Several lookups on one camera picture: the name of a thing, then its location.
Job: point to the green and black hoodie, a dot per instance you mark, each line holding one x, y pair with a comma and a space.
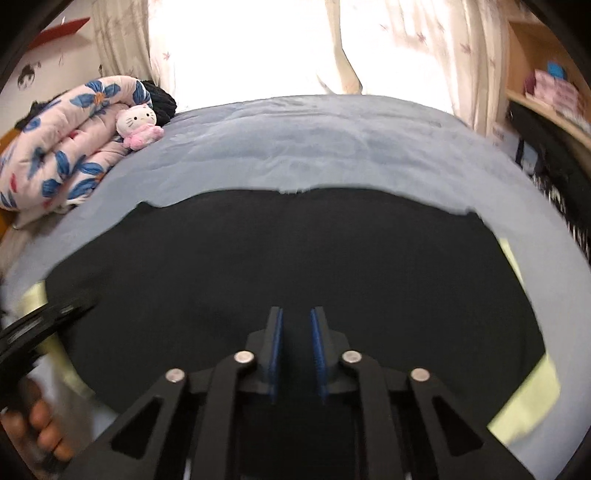
409, 284

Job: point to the wooden headboard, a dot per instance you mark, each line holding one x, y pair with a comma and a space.
7, 138

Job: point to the black white patterned clothes pile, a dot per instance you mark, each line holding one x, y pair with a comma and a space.
558, 174

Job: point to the blue cup on shelf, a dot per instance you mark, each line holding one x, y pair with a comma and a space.
556, 70

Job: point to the wooden bookshelf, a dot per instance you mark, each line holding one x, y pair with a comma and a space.
531, 46

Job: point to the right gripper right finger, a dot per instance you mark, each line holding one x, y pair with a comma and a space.
328, 346

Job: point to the pink cat plush toy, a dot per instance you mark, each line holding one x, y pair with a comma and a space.
137, 127

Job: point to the grey-blue bed blanket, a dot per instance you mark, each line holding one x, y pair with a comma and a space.
298, 143

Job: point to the pink storage box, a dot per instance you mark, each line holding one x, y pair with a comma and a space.
558, 94

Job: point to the black wall sticker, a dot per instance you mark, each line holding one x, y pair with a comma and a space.
27, 75

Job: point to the person left hand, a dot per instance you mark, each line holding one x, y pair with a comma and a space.
35, 431

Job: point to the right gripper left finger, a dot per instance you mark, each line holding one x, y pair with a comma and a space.
266, 346

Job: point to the red wall shelf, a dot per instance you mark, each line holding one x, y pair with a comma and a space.
59, 31

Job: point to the sheer white curtain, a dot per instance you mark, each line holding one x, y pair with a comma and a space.
448, 55

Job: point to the black clothes by headboard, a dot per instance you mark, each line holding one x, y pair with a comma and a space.
163, 105

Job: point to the floral pink quilt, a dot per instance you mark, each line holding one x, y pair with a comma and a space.
64, 152

